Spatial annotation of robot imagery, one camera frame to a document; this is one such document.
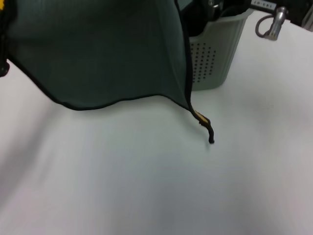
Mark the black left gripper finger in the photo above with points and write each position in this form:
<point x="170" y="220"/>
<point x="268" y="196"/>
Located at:
<point x="3" y="68"/>

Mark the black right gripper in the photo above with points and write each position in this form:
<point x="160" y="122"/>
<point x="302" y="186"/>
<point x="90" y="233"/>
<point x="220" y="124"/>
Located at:
<point x="234" y="4"/>

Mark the yellow and green black-edged towel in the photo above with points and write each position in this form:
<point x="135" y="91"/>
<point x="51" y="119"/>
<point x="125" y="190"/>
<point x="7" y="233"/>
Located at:
<point x="97" y="54"/>

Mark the grey-green perforated storage box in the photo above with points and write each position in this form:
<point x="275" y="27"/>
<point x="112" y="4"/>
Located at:
<point x="220" y="73"/>

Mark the black cloth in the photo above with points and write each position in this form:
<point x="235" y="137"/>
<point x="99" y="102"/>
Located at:
<point x="195" y="24"/>

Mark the grey aluminium frame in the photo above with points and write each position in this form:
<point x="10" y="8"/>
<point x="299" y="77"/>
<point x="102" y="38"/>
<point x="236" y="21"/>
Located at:
<point x="308" y="20"/>

